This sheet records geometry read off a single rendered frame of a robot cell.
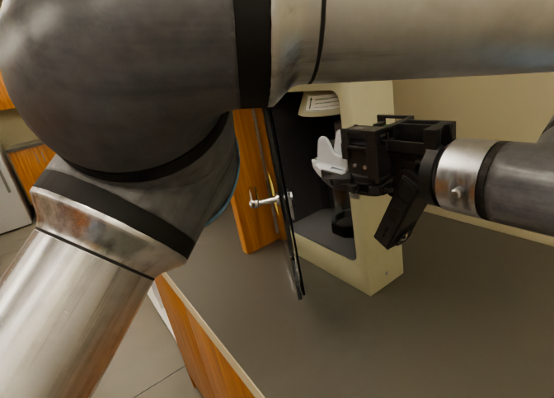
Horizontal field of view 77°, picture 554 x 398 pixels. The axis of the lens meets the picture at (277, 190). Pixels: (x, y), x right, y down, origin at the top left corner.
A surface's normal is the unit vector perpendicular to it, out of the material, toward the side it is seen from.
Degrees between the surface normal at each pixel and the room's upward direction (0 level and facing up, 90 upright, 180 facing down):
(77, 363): 87
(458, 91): 90
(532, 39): 126
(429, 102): 90
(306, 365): 0
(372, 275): 90
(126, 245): 104
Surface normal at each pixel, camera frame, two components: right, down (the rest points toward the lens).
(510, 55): 0.11, 0.91
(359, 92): 0.56, 0.20
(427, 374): -0.18, -0.92
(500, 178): -0.79, -0.13
